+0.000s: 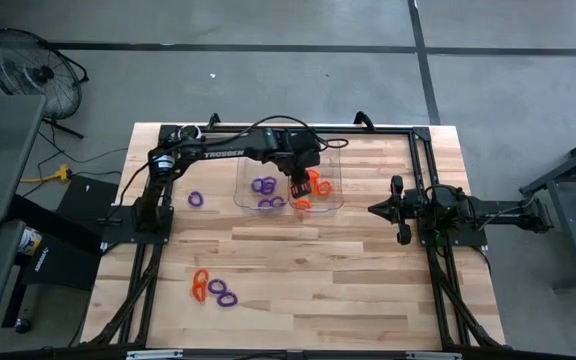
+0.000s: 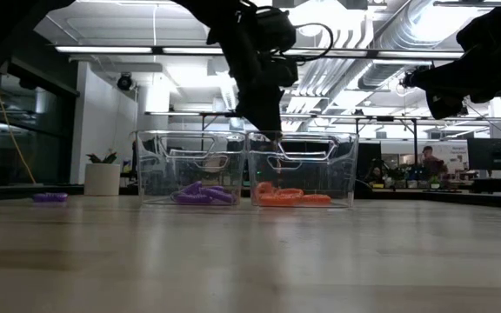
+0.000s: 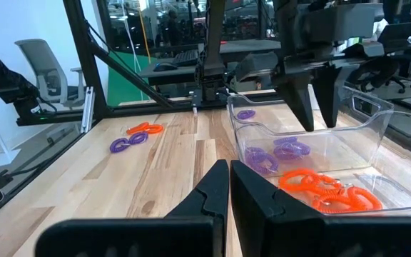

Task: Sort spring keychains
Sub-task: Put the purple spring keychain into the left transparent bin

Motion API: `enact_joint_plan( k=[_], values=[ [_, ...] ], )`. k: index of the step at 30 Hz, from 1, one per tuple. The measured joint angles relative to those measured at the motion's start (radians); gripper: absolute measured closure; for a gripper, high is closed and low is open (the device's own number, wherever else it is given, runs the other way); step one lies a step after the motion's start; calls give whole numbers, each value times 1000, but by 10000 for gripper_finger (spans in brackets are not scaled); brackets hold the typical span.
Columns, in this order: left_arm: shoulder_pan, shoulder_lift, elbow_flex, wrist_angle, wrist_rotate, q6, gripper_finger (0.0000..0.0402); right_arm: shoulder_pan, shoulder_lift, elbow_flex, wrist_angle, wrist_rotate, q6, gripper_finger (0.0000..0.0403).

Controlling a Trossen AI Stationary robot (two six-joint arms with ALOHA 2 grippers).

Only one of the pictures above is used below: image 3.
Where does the grey office chair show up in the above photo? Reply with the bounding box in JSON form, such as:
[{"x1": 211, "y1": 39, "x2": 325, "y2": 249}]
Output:
[{"x1": 14, "y1": 38, "x2": 87, "y2": 108}]

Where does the yellow hanging cable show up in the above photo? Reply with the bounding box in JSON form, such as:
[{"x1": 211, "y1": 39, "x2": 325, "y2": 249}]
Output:
[{"x1": 137, "y1": 9, "x2": 153, "y2": 65}]

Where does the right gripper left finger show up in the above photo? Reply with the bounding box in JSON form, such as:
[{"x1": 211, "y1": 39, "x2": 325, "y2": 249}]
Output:
[{"x1": 36, "y1": 159, "x2": 230, "y2": 257}]

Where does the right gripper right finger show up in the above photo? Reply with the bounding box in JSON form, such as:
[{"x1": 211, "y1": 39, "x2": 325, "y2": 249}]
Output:
[{"x1": 230, "y1": 160, "x2": 411, "y2": 257}]

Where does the black computer mouse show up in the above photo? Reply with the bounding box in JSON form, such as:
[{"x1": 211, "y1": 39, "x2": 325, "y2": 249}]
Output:
[{"x1": 153, "y1": 62, "x2": 178, "y2": 73}]

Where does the black office chair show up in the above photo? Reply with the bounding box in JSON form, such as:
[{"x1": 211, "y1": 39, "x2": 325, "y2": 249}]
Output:
[{"x1": 347, "y1": 53, "x2": 411, "y2": 94}]

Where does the grey desk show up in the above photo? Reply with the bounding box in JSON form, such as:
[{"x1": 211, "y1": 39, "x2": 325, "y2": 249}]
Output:
[
  {"x1": 137, "y1": 53, "x2": 206, "y2": 86},
  {"x1": 219, "y1": 38, "x2": 283, "y2": 64}
]

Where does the black laptop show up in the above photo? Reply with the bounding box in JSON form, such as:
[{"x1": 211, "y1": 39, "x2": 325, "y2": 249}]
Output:
[{"x1": 376, "y1": 21, "x2": 411, "y2": 46}]

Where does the black keyboard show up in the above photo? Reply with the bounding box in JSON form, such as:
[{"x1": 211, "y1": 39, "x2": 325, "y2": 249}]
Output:
[{"x1": 171, "y1": 49, "x2": 200, "y2": 68}]

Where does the green panel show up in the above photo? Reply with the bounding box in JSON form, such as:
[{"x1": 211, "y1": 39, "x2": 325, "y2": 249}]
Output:
[{"x1": 106, "y1": 51, "x2": 158, "y2": 107}]

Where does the silver aluminium bracket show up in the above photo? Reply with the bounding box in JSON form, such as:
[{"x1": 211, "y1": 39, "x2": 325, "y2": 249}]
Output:
[{"x1": 80, "y1": 85, "x2": 96, "y2": 135}]

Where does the black metal table frame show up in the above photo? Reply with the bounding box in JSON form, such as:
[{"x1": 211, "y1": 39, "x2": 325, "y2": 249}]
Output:
[{"x1": 16, "y1": 0, "x2": 411, "y2": 128}]

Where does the clear plastic bin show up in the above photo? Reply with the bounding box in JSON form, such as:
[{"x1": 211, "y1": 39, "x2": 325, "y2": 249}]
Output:
[
  {"x1": 225, "y1": 85, "x2": 395, "y2": 178},
  {"x1": 268, "y1": 110, "x2": 411, "y2": 217}
]

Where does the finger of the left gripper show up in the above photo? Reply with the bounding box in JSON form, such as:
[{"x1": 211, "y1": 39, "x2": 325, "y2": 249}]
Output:
[
  {"x1": 314, "y1": 66, "x2": 345, "y2": 129},
  {"x1": 275, "y1": 73, "x2": 315, "y2": 132}
]

